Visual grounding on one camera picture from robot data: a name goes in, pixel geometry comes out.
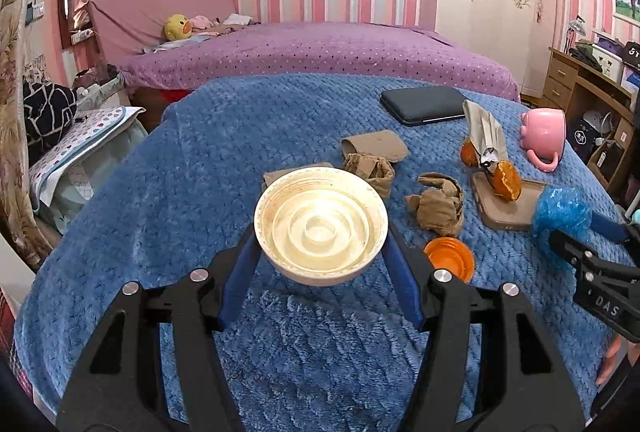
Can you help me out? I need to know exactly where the brown paper bag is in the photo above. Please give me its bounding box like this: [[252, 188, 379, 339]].
[[342, 153, 396, 200]]

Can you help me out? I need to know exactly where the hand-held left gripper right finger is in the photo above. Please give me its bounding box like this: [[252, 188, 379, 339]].
[[382, 222, 586, 432]]

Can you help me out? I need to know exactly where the pink covered headboard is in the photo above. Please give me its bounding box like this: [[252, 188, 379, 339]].
[[87, 0, 238, 63]]

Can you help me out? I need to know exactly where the blue fleece blanket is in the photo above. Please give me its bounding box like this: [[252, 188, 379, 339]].
[[14, 73, 636, 432]]

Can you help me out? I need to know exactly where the pink mug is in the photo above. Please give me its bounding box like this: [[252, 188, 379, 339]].
[[520, 108, 567, 173]]

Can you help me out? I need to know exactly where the orange fruit behind cloth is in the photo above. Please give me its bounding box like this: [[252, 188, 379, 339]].
[[460, 138, 483, 167]]

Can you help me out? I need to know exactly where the beige phone case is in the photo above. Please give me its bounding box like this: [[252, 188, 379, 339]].
[[471, 172, 551, 231]]

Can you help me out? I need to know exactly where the white storage box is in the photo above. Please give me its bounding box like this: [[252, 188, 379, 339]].
[[592, 45, 625, 73]]

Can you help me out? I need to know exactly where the person's right hand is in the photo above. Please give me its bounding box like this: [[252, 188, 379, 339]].
[[595, 337, 624, 388]]

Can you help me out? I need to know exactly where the floral curtain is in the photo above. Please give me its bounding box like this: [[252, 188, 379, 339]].
[[0, 0, 51, 263]]

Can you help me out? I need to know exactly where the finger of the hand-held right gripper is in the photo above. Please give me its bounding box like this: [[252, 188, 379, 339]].
[[547, 229, 599, 271], [590, 213, 640, 246]]

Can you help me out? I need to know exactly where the blue plastic bag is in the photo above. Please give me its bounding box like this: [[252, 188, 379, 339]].
[[531, 185, 593, 258]]

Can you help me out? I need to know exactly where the purple dotted bed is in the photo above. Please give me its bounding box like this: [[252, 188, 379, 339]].
[[117, 22, 522, 104]]

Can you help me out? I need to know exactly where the dark printed box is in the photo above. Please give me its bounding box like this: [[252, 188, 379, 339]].
[[570, 117, 593, 155]]

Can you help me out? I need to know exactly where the black patterned bag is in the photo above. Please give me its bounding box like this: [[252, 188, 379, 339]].
[[22, 83, 78, 148]]

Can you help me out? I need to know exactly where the desk lamp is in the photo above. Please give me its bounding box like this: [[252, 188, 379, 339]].
[[565, 15, 588, 56]]

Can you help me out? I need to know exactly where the white wardrobe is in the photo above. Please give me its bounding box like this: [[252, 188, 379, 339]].
[[435, 0, 558, 96]]

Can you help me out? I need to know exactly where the brown paper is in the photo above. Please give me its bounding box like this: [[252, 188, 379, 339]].
[[405, 173, 466, 238]]

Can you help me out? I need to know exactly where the small white fan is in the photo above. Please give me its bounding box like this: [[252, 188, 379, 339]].
[[582, 109, 615, 138]]

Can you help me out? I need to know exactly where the dark green jacket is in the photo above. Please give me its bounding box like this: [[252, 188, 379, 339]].
[[570, 40, 603, 66]]

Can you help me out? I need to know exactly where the polka dot cushion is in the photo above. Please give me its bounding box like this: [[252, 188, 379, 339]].
[[29, 105, 146, 203]]

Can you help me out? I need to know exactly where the orange plastic lid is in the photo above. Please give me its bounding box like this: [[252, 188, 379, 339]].
[[423, 237, 476, 284]]

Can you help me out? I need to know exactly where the flattened cardboard tube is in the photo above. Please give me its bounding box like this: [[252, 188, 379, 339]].
[[341, 129, 411, 163]]

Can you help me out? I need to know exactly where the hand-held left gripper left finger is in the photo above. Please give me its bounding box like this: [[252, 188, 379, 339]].
[[55, 223, 263, 432]]

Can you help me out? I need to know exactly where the yellow duck plush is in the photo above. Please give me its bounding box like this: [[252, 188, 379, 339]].
[[164, 14, 193, 40]]

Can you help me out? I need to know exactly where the wooden desk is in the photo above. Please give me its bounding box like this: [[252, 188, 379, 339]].
[[542, 46, 640, 193]]

